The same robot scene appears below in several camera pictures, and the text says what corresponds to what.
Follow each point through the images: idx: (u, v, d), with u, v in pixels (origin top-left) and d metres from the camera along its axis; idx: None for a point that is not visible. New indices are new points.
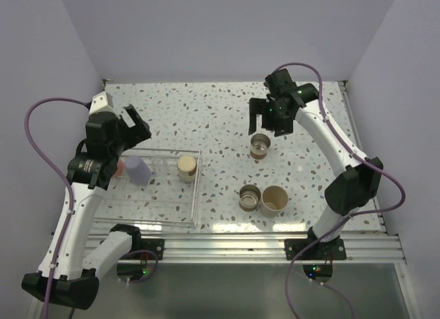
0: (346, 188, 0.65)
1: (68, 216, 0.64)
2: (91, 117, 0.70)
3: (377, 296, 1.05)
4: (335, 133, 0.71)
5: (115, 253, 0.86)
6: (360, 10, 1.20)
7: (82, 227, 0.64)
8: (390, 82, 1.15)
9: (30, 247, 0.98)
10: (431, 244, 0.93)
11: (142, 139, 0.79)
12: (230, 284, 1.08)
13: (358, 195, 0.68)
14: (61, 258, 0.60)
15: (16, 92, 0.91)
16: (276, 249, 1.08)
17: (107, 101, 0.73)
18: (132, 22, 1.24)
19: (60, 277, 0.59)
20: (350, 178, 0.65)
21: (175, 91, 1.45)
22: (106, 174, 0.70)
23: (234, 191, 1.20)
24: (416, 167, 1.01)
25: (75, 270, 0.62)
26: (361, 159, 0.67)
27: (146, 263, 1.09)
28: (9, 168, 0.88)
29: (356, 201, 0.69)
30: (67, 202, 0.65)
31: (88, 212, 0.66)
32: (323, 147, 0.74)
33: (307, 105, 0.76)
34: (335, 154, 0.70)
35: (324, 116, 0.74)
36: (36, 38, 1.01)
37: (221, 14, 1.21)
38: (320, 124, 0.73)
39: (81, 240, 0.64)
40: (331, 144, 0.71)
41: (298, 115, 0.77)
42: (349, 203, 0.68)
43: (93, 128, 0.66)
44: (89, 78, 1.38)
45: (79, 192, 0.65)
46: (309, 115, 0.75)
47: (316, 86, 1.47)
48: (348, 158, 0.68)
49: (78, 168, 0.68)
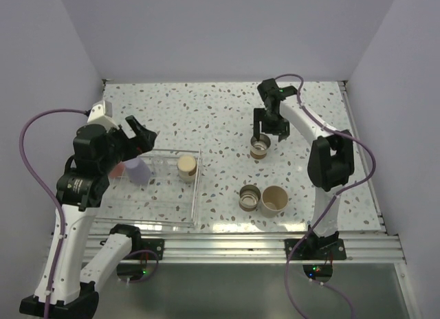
0: (320, 157, 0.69)
1: (60, 240, 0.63)
2: (80, 130, 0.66)
3: (376, 297, 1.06)
4: (310, 115, 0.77)
5: (114, 261, 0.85)
6: (361, 10, 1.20)
7: (75, 250, 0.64)
8: (390, 82, 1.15)
9: (30, 247, 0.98)
10: (431, 243, 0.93)
11: (141, 149, 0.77)
12: (230, 284, 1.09)
13: (337, 168, 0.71)
14: (56, 283, 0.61)
15: (15, 93, 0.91)
16: (276, 249, 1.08)
17: (104, 111, 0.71)
18: (132, 22, 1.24)
19: (57, 302, 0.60)
20: (322, 146, 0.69)
21: (175, 91, 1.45)
22: (98, 192, 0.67)
23: (234, 192, 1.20)
24: (417, 167, 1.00)
25: (72, 293, 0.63)
26: (332, 130, 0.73)
27: (146, 263, 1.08)
28: (8, 169, 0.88)
29: (335, 174, 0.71)
30: (58, 225, 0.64)
31: (81, 234, 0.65)
32: (300, 129, 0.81)
33: (287, 99, 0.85)
34: (309, 130, 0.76)
35: (300, 104, 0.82)
36: (35, 38, 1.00)
37: (221, 14, 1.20)
38: (297, 111, 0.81)
39: (75, 263, 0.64)
40: (305, 124, 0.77)
41: (281, 107, 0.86)
42: (328, 177, 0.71)
43: (82, 145, 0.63)
44: (89, 78, 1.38)
45: (71, 215, 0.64)
46: (287, 105, 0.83)
47: (316, 86, 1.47)
48: (320, 131, 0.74)
49: (67, 188, 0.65)
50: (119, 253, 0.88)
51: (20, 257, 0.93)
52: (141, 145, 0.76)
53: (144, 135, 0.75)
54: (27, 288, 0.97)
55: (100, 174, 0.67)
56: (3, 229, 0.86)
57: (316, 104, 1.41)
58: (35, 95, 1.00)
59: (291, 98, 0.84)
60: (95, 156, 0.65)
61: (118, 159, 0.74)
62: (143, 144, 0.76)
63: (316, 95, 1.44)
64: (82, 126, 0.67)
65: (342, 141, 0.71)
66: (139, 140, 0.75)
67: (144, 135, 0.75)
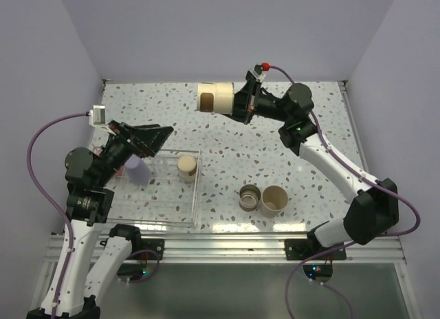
0: (363, 213, 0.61)
1: (68, 254, 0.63)
2: (67, 161, 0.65)
3: (375, 297, 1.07)
4: (340, 161, 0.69)
5: (115, 264, 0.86)
6: (360, 10, 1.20)
7: (82, 263, 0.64)
8: (390, 82, 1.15)
9: (29, 248, 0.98)
10: (432, 245, 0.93)
11: (142, 154, 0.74)
12: (229, 283, 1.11)
13: (381, 222, 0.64)
14: (62, 295, 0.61)
15: (15, 91, 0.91)
16: (276, 249, 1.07)
17: (95, 120, 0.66)
18: (132, 22, 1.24)
19: (62, 315, 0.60)
20: (366, 203, 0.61)
21: (175, 91, 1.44)
22: (106, 208, 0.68)
23: (234, 192, 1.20)
24: (418, 167, 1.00)
25: (77, 304, 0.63)
26: (372, 182, 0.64)
27: (146, 263, 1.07)
28: (8, 168, 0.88)
29: (379, 229, 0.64)
30: (67, 240, 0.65)
31: (88, 248, 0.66)
32: (330, 176, 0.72)
33: (308, 139, 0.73)
34: (345, 181, 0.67)
35: (325, 146, 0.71)
36: (34, 37, 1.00)
37: (221, 12, 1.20)
38: (323, 157, 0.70)
39: (81, 277, 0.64)
40: (337, 172, 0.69)
41: (300, 149, 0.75)
42: (369, 232, 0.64)
43: (73, 179, 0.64)
44: (89, 78, 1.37)
45: (79, 229, 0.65)
46: (311, 148, 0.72)
47: (317, 85, 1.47)
48: (357, 183, 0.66)
49: (76, 204, 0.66)
50: (119, 258, 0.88)
51: (18, 257, 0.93)
52: (143, 150, 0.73)
53: (141, 140, 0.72)
54: (27, 288, 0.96)
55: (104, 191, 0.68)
56: (2, 229, 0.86)
57: (316, 104, 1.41)
58: (35, 95, 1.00)
59: (314, 139, 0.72)
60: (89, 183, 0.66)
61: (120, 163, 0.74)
62: (144, 150, 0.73)
63: (316, 95, 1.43)
64: (68, 155, 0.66)
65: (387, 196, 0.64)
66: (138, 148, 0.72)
67: (143, 142, 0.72)
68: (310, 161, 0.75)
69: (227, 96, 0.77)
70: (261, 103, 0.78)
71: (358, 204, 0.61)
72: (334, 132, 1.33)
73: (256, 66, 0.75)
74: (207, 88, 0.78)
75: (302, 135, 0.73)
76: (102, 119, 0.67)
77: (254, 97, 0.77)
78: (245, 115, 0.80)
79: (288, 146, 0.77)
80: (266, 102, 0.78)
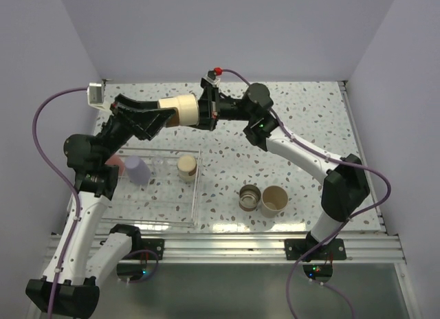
0: (337, 192, 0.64)
1: (74, 223, 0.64)
2: (67, 150, 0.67)
3: (376, 297, 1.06)
4: (306, 147, 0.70)
5: (115, 256, 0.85)
6: (360, 9, 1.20)
7: (86, 233, 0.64)
8: (390, 82, 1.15)
9: (30, 247, 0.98)
10: (431, 245, 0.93)
11: (138, 137, 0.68)
12: (230, 284, 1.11)
13: (355, 196, 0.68)
14: (66, 263, 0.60)
15: (15, 92, 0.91)
16: (275, 250, 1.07)
17: (89, 98, 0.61)
18: (133, 22, 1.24)
19: (64, 282, 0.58)
20: (337, 182, 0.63)
21: (174, 91, 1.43)
22: (112, 184, 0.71)
23: (234, 191, 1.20)
24: (417, 167, 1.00)
25: (79, 275, 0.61)
26: (338, 160, 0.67)
27: (146, 263, 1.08)
28: (9, 168, 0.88)
29: (355, 203, 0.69)
30: (73, 210, 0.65)
31: (94, 218, 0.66)
32: (300, 163, 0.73)
33: (271, 134, 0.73)
34: (313, 165, 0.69)
35: (289, 136, 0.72)
36: (36, 37, 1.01)
37: (221, 12, 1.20)
38: (288, 147, 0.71)
39: (85, 247, 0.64)
40: (305, 158, 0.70)
41: (267, 146, 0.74)
42: (346, 206, 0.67)
43: (76, 166, 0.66)
44: (89, 78, 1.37)
45: (86, 200, 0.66)
46: (276, 141, 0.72)
47: (317, 85, 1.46)
48: (325, 163, 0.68)
49: (85, 177, 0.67)
50: (119, 251, 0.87)
51: (20, 256, 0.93)
52: (139, 134, 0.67)
53: (137, 124, 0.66)
54: None
55: (110, 169, 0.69)
56: (3, 228, 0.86)
57: (316, 104, 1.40)
58: (35, 95, 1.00)
59: (276, 131, 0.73)
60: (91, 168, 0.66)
61: (123, 142, 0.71)
62: (140, 133, 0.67)
63: (316, 95, 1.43)
64: (65, 144, 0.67)
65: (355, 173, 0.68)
66: (134, 130, 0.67)
67: (139, 125, 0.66)
68: (277, 155, 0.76)
69: (191, 103, 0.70)
70: (223, 108, 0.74)
71: (329, 184, 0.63)
72: (333, 132, 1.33)
73: (208, 72, 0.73)
74: (168, 102, 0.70)
75: (266, 131, 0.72)
76: (98, 98, 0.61)
77: (215, 102, 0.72)
78: (210, 122, 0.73)
79: (254, 142, 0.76)
80: (227, 106, 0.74)
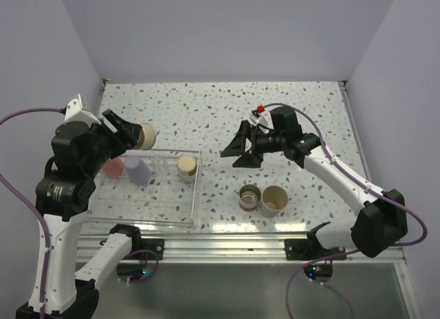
0: (370, 226, 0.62)
1: (47, 253, 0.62)
2: (59, 129, 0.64)
3: (375, 296, 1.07)
4: (346, 172, 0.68)
5: (115, 257, 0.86)
6: (360, 9, 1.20)
7: (64, 259, 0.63)
8: (390, 82, 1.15)
9: (30, 247, 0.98)
10: (432, 245, 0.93)
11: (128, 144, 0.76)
12: (230, 284, 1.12)
13: (390, 234, 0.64)
14: (49, 294, 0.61)
15: (14, 93, 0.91)
16: (278, 249, 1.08)
17: (80, 104, 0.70)
18: (132, 22, 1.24)
19: (52, 312, 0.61)
20: (371, 216, 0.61)
21: (175, 91, 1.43)
22: (82, 198, 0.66)
23: (234, 191, 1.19)
24: (417, 167, 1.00)
25: (69, 298, 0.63)
26: (378, 194, 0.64)
27: (146, 263, 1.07)
28: (9, 169, 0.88)
29: (390, 241, 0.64)
30: (42, 237, 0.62)
31: (68, 242, 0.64)
32: (336, 189, 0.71)
33: (312, 151, 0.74)
34: (350, 193, 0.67)
35: (329, 158, 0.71)
36: (36, 38, 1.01)
37: (222, 13, 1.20)
38: (328, 168, 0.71)
39: (67, 272, 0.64)
40: (343, 183, 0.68)
41: (305, 163, 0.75)
42: (379, 243, 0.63)
43: (62, 145, 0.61)
44: (89, 78, 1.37)
45: (56, 225, 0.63)
46: (315, 160, 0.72)
47: (317, 85, 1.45)
48: (364, 194, 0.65)
49: (45, 195, 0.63)
50: (118, 253, 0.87)
51: (20, 257, 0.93)
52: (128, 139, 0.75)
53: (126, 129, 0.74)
54: (30, 287, 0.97)
55: (84, 178, 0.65)
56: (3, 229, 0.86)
57: (316, 104, 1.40)
58: (35, 95, 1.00)
59: (317, 150, 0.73)
60: (75, 159, 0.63)
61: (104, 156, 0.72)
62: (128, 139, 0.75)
63: (316, 95, 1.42)
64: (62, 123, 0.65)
65: (395, 212, 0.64)
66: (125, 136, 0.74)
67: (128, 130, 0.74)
68: (315, 174, 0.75)
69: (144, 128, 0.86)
70: (259, 142, 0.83)
71: (364, 216, 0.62)
72: (334, 131, 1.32)
73: (253, 112, 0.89)
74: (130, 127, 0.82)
75: (306, 148, 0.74)
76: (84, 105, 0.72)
77: (252, 138, 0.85)
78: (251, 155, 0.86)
79: (293, 159, 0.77)
80: (263, 139, 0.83)
